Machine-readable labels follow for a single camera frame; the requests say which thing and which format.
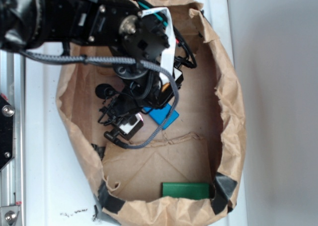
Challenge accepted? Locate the silver corner bracket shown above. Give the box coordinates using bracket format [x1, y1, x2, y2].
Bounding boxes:
[0, 206, 20, 226]

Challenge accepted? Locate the brown paper bag tray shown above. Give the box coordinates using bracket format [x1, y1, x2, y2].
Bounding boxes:
[56, 0, 246, 226]

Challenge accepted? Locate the green rectangular block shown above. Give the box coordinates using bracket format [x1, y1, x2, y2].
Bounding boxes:
[162, 182, 210, 200]

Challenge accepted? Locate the black metal bracket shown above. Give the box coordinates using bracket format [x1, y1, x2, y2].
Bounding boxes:
[0, 93, 15, 170]

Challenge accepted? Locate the white flat ribbon cable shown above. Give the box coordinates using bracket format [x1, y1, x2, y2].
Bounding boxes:
[140, 6, 176, 86]

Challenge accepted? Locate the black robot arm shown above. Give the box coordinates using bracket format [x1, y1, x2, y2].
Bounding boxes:
[0, 0, 188, 149]

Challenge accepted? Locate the blue rectangular block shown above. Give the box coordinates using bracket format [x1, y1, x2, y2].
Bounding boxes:
[143, 104, 179, 130]

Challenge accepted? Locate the grey braided cable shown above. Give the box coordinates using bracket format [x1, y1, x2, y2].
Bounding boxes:
[19, 51, 181, 150]

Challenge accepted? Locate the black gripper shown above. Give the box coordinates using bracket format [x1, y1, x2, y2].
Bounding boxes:
[95, 57, 183, 143]

